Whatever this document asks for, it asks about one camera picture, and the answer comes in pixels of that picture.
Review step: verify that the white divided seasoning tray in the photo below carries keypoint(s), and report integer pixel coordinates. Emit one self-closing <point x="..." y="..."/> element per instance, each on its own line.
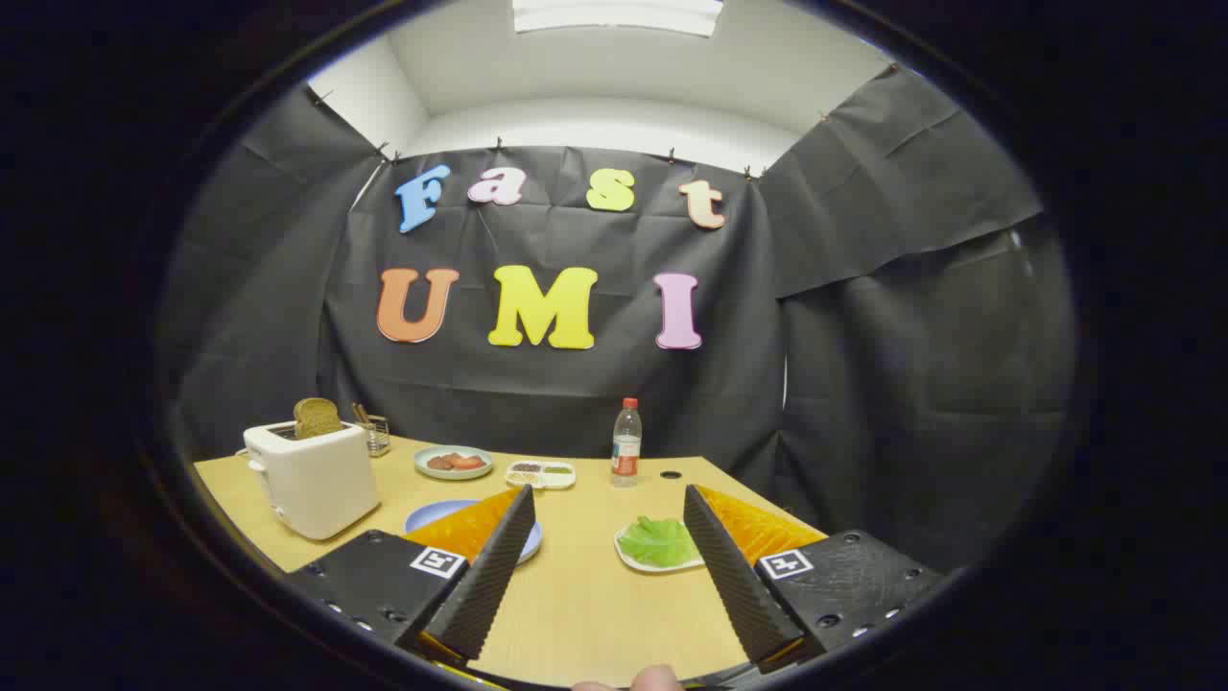
<point x="559" y="477"/>

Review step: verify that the white toaster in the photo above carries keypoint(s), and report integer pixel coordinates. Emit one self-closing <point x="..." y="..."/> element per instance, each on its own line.
<point x="317" y="489"/>

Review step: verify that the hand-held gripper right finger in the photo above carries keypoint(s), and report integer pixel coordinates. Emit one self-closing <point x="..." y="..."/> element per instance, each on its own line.
<point x="734" y="585"/>

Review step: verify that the clear plastic water bottle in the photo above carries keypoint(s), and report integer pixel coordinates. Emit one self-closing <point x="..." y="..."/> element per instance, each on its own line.
<point x="626" y="451"/>

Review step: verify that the brown toasted bread slice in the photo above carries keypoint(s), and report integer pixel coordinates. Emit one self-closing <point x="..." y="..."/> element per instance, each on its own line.
<point x="317" y="418"/>

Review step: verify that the green lettuce leaf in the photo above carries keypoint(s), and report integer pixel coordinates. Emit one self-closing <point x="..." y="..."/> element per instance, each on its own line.
<point x="657" y="542"/>

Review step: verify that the brown meat patty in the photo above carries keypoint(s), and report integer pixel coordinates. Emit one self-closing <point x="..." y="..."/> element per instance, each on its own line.
<point x="439" y="463"/>

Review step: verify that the blue plate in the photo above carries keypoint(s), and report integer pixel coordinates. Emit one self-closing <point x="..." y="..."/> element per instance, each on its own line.
<point x="432" y="513"/>

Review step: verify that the red tomato slice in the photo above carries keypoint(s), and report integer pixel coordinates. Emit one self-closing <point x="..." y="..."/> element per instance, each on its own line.
<point x="468" y="462"/>

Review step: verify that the ceiling light panel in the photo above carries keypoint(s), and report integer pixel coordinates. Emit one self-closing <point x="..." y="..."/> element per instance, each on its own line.
<point x="614" y="14"/>

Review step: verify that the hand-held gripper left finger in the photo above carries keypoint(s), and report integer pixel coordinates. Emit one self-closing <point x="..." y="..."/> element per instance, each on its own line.
<point x="489" y="576"/>

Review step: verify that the white square plate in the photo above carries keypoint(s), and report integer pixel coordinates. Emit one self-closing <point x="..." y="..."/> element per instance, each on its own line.
<point x="652" y="569"/>

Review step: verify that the pale green plate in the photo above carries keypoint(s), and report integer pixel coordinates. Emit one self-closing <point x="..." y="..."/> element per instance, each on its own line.
<point x="453" y="475"/>

